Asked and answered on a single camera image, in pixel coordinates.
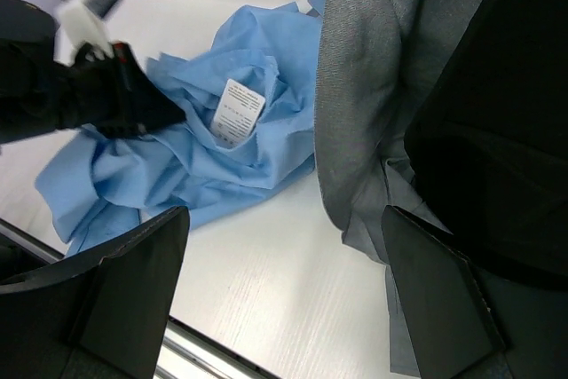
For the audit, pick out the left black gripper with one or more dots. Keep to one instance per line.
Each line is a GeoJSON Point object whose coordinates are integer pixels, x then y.
{"type": "Point", "coordinates": [112, 94]}

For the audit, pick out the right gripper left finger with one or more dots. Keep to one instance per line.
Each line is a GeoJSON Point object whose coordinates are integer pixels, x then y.
{"type": "Point", "coordinates": [102, 290]}

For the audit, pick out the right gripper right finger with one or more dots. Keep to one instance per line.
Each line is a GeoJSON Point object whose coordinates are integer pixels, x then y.
{"type": "Point", "coordinates": [450, 325]}

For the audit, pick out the light blue shirt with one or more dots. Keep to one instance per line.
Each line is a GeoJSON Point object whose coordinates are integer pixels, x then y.
{"type": "Point", "coordinates": [248, 134]}

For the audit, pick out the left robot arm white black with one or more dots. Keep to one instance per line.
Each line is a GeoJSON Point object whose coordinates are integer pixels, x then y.
{"type": "Point", "coordinates": [30, 75]}

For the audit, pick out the black shirt on wooden hanger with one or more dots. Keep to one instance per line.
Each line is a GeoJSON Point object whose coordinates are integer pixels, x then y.
{"type": "Point", "coordinates": [489, 151]}

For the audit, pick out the grey shirt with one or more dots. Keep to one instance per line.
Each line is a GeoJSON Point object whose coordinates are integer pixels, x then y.
{"type": "Point", "coordinates": [378, 62]}

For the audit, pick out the aluminium mounting rail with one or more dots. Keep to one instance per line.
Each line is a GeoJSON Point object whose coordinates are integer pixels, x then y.
{"type": "Point", "coordinates": [133, 330]}

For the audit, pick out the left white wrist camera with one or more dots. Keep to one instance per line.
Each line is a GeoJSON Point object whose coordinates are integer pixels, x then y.
{"type": "Point", "coordinates": [84, 23]}

